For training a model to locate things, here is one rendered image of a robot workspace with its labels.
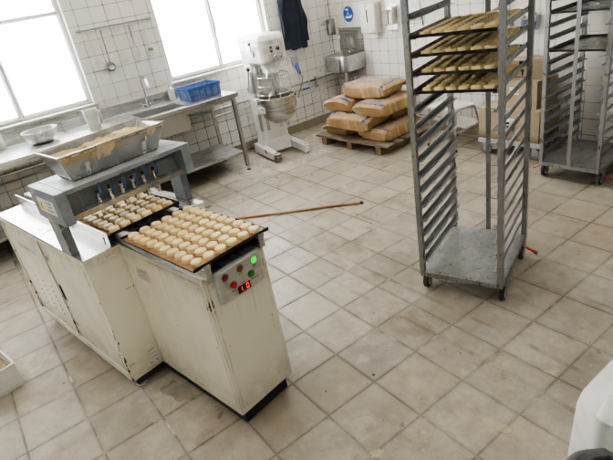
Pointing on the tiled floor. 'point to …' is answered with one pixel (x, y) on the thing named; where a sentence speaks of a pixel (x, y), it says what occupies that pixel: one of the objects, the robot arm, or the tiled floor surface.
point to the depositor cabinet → (89, 290)
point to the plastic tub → (8, 375)
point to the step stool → (461, 116)
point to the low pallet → (368, 141)
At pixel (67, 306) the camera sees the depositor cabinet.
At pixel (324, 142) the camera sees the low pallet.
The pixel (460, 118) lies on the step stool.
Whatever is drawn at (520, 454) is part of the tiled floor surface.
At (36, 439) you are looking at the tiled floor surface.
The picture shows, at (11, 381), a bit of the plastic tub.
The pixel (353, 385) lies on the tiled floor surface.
